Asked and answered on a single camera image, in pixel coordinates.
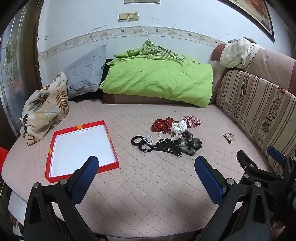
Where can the white cherry print scrunchie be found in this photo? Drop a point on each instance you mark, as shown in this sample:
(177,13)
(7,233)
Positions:
(179,127)

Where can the leaf print pillow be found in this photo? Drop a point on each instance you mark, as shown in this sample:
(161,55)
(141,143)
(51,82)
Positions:
(44,106)

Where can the small clear ornament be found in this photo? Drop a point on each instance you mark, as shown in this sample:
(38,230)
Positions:
(232,137)

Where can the beige light switch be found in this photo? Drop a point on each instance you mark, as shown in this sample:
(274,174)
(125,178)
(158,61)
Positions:
(123,17)
(133,16)

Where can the red polka dot scrunchie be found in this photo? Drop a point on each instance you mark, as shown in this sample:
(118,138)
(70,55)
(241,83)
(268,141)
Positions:
(161,124)

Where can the red plaid scrunchie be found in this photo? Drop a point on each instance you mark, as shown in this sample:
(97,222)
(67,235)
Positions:
(192,121)

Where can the grey quilted pillow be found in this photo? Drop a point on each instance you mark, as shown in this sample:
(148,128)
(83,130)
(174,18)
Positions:
(85,69)

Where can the brown cushion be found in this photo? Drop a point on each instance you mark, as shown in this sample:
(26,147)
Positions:
(138,99)

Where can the black hair clip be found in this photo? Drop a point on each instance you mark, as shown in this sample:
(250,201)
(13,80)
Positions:
(226,138)

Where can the red shallow box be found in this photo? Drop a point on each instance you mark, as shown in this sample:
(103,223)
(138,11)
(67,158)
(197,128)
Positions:
(81,148)

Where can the pink quilted bed cover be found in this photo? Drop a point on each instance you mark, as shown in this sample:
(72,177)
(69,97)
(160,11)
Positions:
(143,185)

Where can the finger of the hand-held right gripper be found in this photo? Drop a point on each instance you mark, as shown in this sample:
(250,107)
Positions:
(248,162)
(276,154)

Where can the green quilt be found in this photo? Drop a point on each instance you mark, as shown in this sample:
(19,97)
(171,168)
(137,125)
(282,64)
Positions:
(157,78)

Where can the striped sofa cushion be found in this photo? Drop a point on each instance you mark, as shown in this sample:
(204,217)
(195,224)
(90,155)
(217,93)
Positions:
(254,104)

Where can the black grey organza scrunchie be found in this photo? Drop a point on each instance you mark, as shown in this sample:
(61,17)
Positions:
(188,142)

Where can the small framed picture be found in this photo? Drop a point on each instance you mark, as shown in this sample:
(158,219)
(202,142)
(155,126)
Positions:
(141,1)

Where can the black hair comb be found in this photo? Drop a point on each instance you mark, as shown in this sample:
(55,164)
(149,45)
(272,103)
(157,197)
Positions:
(165,146)

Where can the brown sofa backrest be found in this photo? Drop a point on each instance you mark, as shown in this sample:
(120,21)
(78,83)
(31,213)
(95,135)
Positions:
(272,62)

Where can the white crumpled cloth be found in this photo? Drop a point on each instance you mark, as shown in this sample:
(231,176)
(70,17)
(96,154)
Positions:
(238,53)

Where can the wooden door with glass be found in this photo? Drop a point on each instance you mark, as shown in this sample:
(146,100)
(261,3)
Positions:
(13,69)

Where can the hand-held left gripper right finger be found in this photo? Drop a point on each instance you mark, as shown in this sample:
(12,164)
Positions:
(208,178)

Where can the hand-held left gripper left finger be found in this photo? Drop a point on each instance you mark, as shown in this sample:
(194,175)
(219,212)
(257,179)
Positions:
(85,176)

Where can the large framed picture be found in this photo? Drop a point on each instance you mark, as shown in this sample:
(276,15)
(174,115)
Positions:
(259,14)

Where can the red bag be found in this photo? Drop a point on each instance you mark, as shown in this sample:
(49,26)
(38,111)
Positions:
(2,157)

